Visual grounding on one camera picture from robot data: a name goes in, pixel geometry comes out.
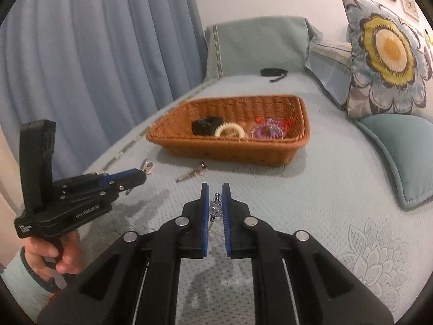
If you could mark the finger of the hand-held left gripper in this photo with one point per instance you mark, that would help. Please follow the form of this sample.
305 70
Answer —
132 184
125 175

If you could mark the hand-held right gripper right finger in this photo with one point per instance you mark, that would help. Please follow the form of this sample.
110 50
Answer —
227 223

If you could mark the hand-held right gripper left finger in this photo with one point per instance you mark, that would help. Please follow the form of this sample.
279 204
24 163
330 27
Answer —
204 223

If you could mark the brown wicker basket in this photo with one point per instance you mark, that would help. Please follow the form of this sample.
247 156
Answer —
236 150

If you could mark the person's left forearm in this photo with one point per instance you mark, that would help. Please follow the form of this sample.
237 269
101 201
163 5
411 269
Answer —
23 276

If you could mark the person's left hand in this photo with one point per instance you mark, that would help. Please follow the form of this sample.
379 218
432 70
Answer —
71 257

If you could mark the blue curtain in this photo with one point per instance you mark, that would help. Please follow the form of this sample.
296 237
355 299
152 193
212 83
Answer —
94 61

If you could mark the blue striped pillow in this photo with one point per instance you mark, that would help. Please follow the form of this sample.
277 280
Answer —
331 71

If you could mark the teal velvet cushion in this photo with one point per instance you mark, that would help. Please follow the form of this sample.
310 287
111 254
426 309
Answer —
402 155

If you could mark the large flower print pillow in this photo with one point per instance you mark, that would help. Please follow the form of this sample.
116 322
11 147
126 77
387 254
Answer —
389 47

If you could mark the yellow plush toy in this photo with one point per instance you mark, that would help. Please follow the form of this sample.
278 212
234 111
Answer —
429 35

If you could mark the white butterfly picture frame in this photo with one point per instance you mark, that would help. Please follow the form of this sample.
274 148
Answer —
410 1

